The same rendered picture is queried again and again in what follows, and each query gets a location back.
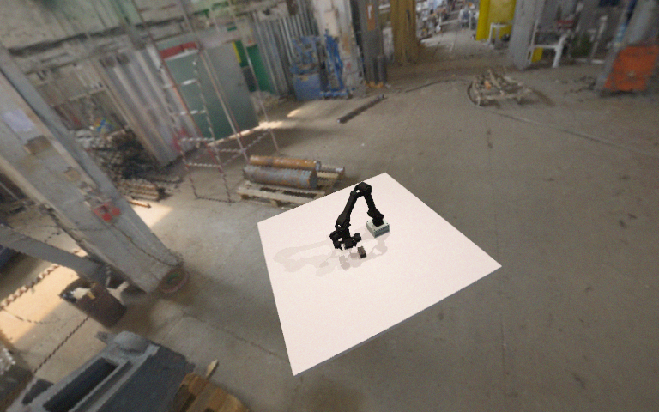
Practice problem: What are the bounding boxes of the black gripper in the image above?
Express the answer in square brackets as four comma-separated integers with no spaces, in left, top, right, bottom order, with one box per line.
[333,232,362,251]

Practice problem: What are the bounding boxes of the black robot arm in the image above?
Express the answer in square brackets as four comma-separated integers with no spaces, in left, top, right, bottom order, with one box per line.
[329,182,384,249]

